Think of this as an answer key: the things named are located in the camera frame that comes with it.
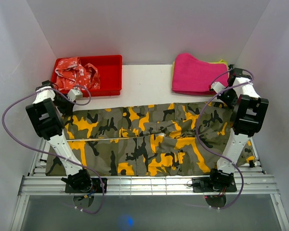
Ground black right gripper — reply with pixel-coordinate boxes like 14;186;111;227
217;87;238;109

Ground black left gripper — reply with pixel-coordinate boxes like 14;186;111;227
53;94;76;116

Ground camouflage yellow green trousers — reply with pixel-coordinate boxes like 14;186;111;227
45;101;257;177

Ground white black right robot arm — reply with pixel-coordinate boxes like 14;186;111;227
208;67;269;191

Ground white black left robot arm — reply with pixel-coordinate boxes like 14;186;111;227
26;80;92;193

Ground orange white floral garment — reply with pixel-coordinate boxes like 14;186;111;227
51;56;101;92

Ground yellow-green folded cloth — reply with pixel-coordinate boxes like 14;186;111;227
172;59;228;69

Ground pink folded towel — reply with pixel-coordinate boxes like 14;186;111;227
171;53;228;96

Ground red plastic bin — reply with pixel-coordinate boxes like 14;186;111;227
55;55;122;97

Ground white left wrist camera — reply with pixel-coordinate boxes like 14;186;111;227
67;89;83;102

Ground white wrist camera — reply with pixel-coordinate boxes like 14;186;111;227
210;81;225;93
67;89;83;102

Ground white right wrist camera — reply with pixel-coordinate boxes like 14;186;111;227
210;81;225;93

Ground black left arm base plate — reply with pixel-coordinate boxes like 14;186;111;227
64;178;107;193

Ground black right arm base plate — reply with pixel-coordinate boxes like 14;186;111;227
191;177;237;193

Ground aluminium table edge rail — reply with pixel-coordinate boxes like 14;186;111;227
18;166;279;196

